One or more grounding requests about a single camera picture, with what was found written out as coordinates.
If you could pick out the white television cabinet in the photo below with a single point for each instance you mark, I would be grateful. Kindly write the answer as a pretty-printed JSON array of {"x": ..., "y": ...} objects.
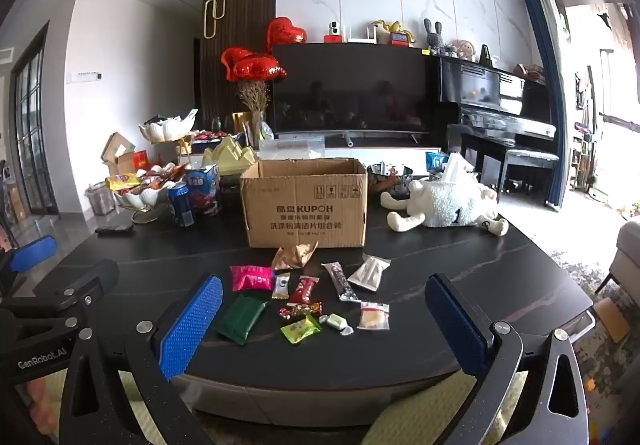
[{"x": 395, "y": 154}]

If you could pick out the blue drink can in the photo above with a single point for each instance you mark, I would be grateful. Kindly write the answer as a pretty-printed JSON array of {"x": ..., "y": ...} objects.
[{"x": 180, "y": 205}]

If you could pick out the dark green snack packet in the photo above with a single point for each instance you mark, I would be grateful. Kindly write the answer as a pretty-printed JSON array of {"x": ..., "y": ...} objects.
[{"x": 241, "y": 319}]

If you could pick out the pale green candy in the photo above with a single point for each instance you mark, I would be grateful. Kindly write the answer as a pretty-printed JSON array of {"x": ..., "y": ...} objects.
[{"x": 334, "y": 321}]

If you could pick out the clear cracker packet red band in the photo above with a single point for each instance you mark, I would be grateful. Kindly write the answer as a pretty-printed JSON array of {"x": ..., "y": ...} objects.
[{"x": 374, "y": 316}]

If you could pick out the yellow chip bag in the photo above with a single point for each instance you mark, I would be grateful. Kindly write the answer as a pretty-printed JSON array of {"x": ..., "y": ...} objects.
[{"x": 122, "y": 181}]

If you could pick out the small gold snack packet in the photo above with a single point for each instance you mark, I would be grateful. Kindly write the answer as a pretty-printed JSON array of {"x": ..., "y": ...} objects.
[{"x": 281, "y": 287}]

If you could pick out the black patterned bowl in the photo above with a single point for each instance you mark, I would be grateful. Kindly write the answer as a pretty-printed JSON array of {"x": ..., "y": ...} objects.
[{"x": 387, "y": 177}]

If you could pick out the glass vase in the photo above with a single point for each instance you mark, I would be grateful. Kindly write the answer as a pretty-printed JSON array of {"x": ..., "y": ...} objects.
[{"x": 257, "y": 125}]

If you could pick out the long dark snack stick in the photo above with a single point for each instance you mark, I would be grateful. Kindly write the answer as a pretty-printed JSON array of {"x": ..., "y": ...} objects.
[{"x": 340, "y": 281}]

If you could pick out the gold snack wrapper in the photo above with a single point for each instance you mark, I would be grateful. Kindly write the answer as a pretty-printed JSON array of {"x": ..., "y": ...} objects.
[{"x": 292, "y": 256}]

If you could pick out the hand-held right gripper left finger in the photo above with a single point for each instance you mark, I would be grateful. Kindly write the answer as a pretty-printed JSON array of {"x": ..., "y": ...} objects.
[{"x": 192, "y": 325}]

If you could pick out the white tissue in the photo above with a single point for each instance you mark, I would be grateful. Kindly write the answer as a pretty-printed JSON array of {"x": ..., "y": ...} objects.
[{"x": 457, "y": 165}]

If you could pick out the gold mountain-shaped box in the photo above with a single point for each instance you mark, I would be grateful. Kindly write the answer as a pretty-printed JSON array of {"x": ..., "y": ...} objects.
[{"x": 227, "y": 155}]

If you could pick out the black upright piano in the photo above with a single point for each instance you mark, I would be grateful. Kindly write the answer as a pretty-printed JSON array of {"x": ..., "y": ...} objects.
[{"x": 480, "y": 85}]

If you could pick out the black metronome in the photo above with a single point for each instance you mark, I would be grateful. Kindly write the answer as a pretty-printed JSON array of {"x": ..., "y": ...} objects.
[{"x": 485, "y": 53}]

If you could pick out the brown items on piano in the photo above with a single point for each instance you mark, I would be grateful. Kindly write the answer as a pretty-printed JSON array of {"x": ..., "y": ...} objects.
[{"x": 530, "y": 71}]

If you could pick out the white shell bowl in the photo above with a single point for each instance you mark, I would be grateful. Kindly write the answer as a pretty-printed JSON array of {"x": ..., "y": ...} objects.
[
  {"x": 145, "y": 197},
  {"x": 167, "y": 127}
]

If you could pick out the gold figurine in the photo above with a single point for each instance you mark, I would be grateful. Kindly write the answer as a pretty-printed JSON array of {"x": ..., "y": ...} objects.
[{"x": 384, "y": 30}]

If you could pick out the grey sofa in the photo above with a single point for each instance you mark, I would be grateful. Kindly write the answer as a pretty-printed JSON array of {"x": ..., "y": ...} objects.
[{"x": 627, "y": 250}]

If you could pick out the small red candy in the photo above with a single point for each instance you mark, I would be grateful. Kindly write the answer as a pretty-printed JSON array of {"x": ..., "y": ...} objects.
[{"x": 300, "y": 310}]

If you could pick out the red snack packet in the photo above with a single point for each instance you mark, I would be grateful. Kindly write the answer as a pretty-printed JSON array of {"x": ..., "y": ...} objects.
[{"x": 303, "y": 290}]

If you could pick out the small beige plush toy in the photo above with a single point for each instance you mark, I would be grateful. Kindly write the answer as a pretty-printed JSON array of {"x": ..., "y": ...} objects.
[{"x": 462, "y": 49}]

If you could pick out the tray of red snacks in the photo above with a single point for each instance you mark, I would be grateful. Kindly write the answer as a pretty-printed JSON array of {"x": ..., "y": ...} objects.
[{"x": 210, "y": 137}]

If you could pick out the black piano bench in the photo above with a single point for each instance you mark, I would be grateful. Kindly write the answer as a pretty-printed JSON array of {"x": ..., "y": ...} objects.
[{"x": 530, "y": 156}]

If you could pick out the red heart balloon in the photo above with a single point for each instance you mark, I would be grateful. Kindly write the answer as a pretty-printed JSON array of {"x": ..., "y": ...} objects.
[
  {"x": 237, "y": 61},
  {"x": 285, "y": 31},
  {"x": 262, "y": 67}
]

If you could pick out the blue curtain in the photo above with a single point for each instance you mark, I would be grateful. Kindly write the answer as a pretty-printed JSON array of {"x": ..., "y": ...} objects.
[{"x": 545, "y": 75}]

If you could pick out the grey bunny plush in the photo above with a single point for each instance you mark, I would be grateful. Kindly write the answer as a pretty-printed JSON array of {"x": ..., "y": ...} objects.
[{"x": 432, "y": 35}]

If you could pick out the gold wall ornament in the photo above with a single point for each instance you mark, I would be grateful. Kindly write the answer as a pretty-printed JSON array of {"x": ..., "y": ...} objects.
[{"x": 217, "y": 7}]

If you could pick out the light green snack packet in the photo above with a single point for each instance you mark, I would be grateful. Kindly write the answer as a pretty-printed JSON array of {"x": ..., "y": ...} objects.
[{"x": 300, "y": 331}]

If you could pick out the white wall switch panel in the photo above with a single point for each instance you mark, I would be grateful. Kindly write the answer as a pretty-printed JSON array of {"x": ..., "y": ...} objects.
[{"x": 86, "y": 75}]

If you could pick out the red digital clock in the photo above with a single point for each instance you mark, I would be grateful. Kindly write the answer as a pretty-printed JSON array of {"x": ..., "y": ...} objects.
[{"x": 399, "y": 39}]

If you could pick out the white security camera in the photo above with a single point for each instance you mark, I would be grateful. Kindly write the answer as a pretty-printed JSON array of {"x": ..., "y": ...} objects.
[{"x": 332, "y": 31}]

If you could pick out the clear zip bag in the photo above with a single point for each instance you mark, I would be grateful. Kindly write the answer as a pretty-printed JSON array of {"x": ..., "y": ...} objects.
[{"x": 290, "y": 147}]

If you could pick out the pink snack packet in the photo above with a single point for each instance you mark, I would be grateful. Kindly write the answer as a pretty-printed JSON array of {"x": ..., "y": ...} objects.
[{"x": 250, "y": 278}]

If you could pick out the white router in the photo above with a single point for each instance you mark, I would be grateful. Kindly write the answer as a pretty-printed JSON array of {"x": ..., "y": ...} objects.
[{"x": 361, "y": 37}]

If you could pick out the brown cardboard box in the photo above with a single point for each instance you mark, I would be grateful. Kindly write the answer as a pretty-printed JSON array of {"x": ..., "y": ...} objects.
[{"x": 305, "y": 205}]

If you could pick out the black flat television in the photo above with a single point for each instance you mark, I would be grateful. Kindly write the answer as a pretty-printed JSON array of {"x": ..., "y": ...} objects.
[{"x": 350, "y": 90}]

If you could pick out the wooden stool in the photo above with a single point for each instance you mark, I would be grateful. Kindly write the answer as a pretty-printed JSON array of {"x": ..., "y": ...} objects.
[{"x": 610, "y": 320}]

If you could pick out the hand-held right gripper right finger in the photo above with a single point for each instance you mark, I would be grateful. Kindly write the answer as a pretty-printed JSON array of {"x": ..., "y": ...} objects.
[{"x": 455, "y": 330}]

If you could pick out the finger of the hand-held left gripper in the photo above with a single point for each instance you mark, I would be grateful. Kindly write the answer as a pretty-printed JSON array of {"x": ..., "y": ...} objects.
[
  {"x": 32, "y": 254},
  {"x": 87, "y": 281}
]

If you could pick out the clear beige snack packet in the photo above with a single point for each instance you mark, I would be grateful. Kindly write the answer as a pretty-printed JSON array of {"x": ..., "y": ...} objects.
[{"x": 369, "y": 271}]

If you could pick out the black framed glass door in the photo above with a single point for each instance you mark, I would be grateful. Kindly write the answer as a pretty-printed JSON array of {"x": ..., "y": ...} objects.
[{"x": 30, "y": 125}]

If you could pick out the flat black case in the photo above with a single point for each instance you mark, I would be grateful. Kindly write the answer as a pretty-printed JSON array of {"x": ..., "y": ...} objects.
[{"x": 114, "y": 228}]

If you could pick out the gold gift box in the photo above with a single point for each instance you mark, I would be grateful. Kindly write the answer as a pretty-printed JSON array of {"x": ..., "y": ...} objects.
[{"x": 241, "y": 122}]

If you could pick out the cluttered balcony shelf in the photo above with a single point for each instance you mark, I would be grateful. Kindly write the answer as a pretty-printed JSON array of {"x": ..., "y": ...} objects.
[{"x": 585, "y": 160}]

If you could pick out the dried flower bouquet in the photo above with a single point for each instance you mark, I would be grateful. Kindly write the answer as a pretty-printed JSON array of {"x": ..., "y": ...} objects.
[{"x": 255, "y": 95}]

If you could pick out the person's left hand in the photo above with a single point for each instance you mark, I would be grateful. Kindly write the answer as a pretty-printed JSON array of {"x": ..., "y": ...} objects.
[{"x": 42, "y": 400}]

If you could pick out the open brown carton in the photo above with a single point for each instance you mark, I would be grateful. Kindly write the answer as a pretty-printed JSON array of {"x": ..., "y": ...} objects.
[{"x": 117, "y": 147}]

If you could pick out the grey trash bin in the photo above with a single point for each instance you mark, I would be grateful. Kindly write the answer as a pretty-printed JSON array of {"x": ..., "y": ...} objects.
[{"x": 100, "y": 197}]

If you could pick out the blue snack packet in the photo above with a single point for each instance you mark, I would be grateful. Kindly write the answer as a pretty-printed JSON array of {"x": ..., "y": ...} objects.
[{"x": 436, "y": 160}]

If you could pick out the white plush sheep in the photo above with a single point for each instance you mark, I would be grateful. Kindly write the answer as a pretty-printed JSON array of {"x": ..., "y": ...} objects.
[{"x": 445, "y": 205}]

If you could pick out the red gift box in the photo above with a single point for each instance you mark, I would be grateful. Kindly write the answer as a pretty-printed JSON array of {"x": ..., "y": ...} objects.
[{"x": 137, "y": 160}]

